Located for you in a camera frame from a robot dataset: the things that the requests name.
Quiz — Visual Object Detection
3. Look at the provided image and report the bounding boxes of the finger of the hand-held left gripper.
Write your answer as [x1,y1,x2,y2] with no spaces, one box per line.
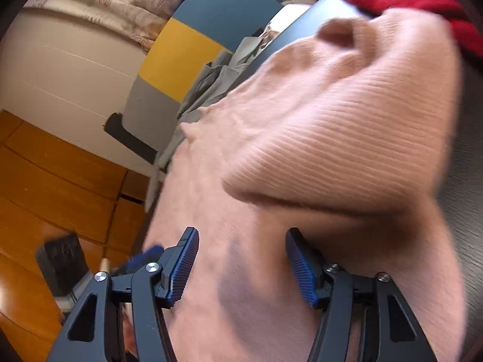
[113,245,165,277]

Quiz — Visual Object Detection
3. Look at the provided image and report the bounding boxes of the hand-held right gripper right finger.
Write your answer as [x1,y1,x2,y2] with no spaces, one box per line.
[286,227,440,362]

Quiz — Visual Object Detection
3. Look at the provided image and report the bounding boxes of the beige printed curtain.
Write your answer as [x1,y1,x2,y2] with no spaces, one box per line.
[23,0,212,54]

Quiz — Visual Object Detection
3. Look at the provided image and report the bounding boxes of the grey yellow blue sofa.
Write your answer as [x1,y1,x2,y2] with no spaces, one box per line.
[104,0,340,167]

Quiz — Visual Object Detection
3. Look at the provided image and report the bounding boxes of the grey garment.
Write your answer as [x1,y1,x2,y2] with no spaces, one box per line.
[145,36,267,212]

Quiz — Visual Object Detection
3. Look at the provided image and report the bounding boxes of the pink knit sweater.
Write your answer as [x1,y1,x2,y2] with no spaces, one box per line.
[124,8,476,362]

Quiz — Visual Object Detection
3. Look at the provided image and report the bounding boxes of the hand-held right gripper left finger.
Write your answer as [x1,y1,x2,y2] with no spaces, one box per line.
[45,227,200,362]

